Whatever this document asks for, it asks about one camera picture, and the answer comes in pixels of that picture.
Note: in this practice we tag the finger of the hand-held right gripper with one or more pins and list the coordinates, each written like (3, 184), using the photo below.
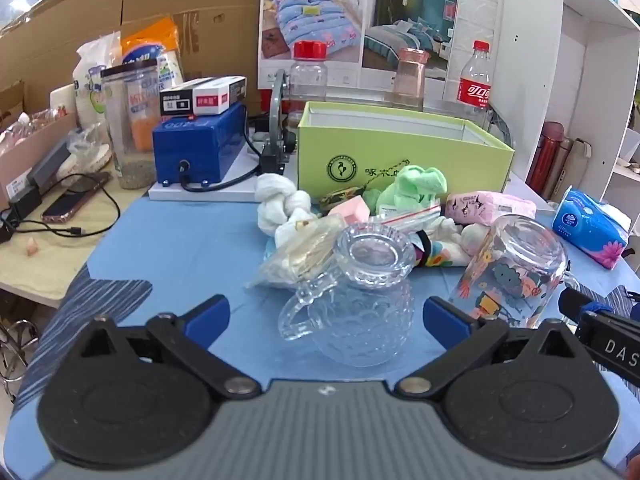
(570, 302)

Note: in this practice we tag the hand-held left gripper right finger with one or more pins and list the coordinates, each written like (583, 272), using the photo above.
(445, 317)

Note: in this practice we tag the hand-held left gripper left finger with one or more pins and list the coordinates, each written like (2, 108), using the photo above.
(207, 317)

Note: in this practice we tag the pink printed tissue pack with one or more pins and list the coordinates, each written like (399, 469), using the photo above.
(487, 206)

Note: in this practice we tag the white knotted towel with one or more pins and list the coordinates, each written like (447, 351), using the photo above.
(277, 202)

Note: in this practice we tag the green towel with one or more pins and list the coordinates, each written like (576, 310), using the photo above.
(410, 185)

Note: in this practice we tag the pink sponge block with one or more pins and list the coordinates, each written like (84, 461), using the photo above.
(350, 208)

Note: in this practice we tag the light green cardboard box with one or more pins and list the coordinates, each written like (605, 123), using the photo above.
(395, 170)

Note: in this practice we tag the colourful printed sock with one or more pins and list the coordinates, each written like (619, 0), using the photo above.
(440, 255)

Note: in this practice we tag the cartoon printed glass cup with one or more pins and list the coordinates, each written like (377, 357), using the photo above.
(510, 280)

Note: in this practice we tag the blue table mat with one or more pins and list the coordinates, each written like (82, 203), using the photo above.
(190, 255)

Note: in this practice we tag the blue tissue pack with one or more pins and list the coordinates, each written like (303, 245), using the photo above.
(590, 227)

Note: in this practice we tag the textured clear glass mug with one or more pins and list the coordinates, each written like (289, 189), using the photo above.
(360, 325)

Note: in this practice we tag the white plush ball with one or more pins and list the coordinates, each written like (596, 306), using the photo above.
(475, 237)

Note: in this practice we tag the clear glass ashtray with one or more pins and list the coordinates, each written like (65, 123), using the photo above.
(372, 255)

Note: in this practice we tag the red striped zip bag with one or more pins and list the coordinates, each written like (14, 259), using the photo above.
(410, 220)

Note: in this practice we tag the clear plastic bag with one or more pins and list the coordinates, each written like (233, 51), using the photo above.
(300, 257)

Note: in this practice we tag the dark blue striped cloth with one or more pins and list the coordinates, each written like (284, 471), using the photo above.
(85, 305)

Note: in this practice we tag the red thermos bottle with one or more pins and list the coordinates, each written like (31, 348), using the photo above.
(545, 157)

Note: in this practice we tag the blue machine box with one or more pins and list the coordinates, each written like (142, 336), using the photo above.
(200, 145)

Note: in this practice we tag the pink case smartphone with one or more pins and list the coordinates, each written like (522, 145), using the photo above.
(75, 200)

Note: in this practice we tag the grey metal stand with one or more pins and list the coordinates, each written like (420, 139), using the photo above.
(277, 125)

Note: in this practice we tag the black lid plastic jar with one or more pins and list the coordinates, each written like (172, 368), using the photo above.
(131, 125)

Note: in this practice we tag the black power adapter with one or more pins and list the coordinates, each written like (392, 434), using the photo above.
(20, 205)

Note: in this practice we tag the red label cola bottle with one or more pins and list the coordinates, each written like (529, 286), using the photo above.
(475, 87)

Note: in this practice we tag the pink glass jar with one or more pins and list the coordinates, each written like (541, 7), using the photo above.
(411, 77)

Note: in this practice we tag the brown cardboard box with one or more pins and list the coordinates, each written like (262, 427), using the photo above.
(27, 155)

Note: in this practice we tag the white shelf unit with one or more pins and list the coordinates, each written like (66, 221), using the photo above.
(550, 60)

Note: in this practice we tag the white paper cup pack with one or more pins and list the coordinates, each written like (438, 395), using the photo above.
(92, 85)

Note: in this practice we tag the red cap clear jar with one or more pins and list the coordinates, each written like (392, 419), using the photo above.
(309, 77)

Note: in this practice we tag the large cardboard sheet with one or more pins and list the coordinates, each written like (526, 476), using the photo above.
(70, 10)

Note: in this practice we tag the metal chair frame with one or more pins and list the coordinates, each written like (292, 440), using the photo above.
(15, 350)

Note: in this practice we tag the bedding wall poster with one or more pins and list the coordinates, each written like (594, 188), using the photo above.
(360, 15)

